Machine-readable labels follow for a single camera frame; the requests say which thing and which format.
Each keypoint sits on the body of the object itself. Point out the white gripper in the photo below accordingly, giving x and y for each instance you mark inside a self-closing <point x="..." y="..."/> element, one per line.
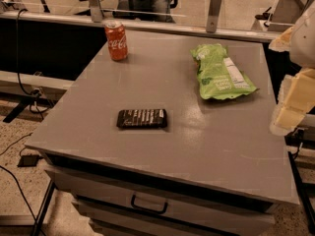
<point x="303" y="43"/>

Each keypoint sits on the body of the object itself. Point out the green rice chip bag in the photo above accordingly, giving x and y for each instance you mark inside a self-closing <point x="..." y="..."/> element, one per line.
<point x="217" y="75"/>

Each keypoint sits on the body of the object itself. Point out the person in jeans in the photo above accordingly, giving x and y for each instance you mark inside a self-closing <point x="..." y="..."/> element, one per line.
<point x="145" y="10"/>

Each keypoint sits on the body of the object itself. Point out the black snack bar packet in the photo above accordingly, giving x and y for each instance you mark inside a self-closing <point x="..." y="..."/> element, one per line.
<point x="142" y="118"/>

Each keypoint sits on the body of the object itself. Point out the red Coca-Cola can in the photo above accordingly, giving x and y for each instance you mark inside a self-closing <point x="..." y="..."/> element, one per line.
<point x="116" y="40"/>

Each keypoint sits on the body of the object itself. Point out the grey drawer cabinet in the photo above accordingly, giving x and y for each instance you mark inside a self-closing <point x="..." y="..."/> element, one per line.
<point x="103" y="194"/>

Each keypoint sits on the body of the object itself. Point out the black power adapter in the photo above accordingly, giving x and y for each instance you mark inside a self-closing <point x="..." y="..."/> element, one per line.
<point x="28" y="160"/>

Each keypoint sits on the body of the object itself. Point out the black drawer handle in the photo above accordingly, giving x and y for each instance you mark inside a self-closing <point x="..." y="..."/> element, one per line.
<point x="150" y="208"/>

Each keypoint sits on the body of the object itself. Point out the grey metal rail frame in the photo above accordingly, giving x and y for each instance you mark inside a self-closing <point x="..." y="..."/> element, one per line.
<point x="63" y="12"/>

